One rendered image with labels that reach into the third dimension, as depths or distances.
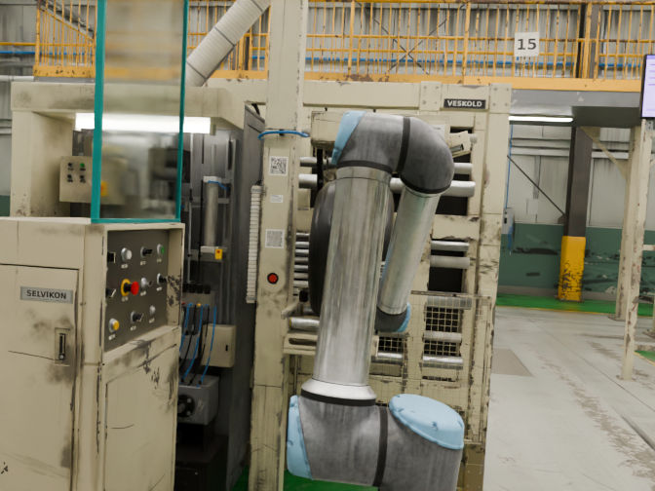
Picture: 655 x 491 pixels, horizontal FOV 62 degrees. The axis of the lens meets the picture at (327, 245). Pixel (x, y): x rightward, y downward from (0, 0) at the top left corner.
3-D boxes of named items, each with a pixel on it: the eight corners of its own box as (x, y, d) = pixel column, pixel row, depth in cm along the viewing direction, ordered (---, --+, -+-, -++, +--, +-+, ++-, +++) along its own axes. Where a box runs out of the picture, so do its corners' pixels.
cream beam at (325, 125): (309, 143, 242) (311, 110, 241) (317, 151, 267) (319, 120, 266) (449, 149, 235) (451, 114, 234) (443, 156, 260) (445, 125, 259)
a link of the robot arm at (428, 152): (465, 112, 115) (404, 311, 163) (405, 105, 115) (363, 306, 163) (470, 144, 107) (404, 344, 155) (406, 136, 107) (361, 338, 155)
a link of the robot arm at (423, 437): (463, 517, 101) (478, 426, 100) (371, 506, 101) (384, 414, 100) (445, 474, 116) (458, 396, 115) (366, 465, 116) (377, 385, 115)
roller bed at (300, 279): (276, 302, 261) (279, 239, 259) (282, 297, 276) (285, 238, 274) (317, 305, 259) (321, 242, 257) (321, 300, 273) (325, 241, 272)
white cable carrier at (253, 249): (246, 302, 223) (251, 185, 221) (249, 300, 228) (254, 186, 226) (256, 303, 223) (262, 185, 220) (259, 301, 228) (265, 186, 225)
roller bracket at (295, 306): (279, 336, 210) (280, 311, 209) (297, 318, 249) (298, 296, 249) (288, 337, 209) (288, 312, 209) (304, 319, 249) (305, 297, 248)
